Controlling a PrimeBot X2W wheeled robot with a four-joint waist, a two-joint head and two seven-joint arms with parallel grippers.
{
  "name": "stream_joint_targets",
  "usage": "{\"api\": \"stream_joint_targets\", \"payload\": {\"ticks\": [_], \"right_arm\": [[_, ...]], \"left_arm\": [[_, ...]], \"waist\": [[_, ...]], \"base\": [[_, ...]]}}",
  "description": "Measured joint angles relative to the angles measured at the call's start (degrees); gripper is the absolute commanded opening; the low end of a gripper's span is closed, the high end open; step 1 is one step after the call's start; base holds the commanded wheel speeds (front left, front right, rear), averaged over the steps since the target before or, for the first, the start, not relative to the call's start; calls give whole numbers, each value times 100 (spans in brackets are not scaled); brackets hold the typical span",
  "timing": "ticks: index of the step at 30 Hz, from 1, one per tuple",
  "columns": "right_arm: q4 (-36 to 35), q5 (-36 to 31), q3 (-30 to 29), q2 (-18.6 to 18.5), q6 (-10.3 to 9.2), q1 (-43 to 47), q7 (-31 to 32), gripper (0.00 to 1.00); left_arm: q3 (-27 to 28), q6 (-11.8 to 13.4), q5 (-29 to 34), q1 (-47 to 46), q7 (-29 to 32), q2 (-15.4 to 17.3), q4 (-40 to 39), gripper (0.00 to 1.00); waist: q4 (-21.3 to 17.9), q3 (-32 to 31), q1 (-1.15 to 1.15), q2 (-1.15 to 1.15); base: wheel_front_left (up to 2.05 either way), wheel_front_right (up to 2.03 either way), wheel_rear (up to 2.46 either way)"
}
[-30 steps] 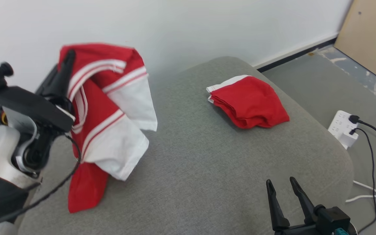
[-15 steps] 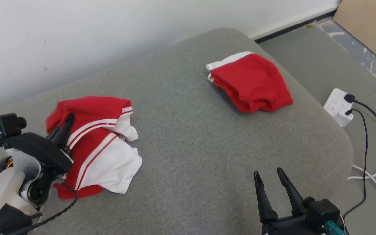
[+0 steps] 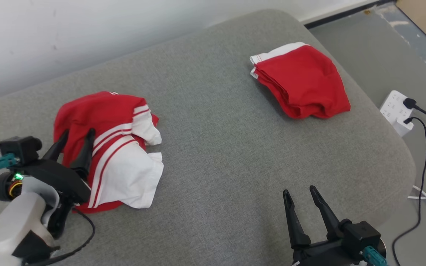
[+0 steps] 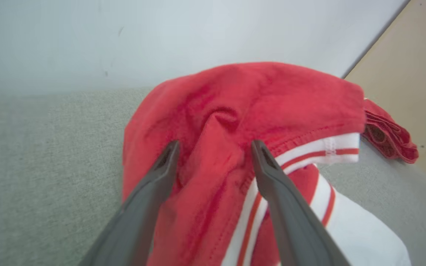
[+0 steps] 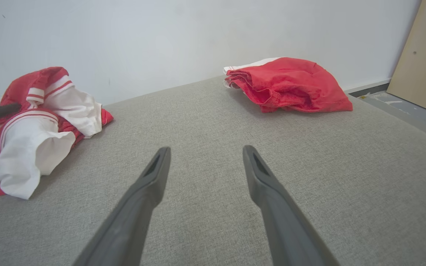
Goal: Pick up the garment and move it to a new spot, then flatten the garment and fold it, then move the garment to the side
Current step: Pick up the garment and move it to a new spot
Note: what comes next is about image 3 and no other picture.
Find red shorts with white band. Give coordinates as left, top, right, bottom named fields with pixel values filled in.
left=249, top=42, right=351, bottom=120

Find black baseboard strip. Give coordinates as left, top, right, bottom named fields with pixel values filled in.
left=304, top=0, right=395, bottom=30

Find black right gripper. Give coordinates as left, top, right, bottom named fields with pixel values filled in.
left=282, top=185, right=369, bottom=266

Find white power strip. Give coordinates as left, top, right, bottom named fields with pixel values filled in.
left=379, top=90, right=415, bottom=137

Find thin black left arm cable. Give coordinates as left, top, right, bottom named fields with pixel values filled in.
left=21, top=207, right=96, bottom=266

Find teal right camera connector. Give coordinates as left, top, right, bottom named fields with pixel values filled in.
left=362, top=245, right=388, bottom=266

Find grey fabric sofa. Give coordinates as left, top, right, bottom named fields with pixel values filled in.
left=0, top=9, right=417, bottom=266

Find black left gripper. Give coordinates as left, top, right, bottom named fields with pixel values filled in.
left=16, top=128, right=96, bottom=204

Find red basketball jersey number 23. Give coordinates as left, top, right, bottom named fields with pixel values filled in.
left=53, top=91, right=165, bottom=214

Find teal left camera connector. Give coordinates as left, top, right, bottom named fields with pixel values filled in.
left=0, top=153, right=18, bottom=175

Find teal camera connector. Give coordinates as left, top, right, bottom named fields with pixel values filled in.
left=0, top=153, right=18, bottom=175
left=362, top=245, right=388, bottom=266

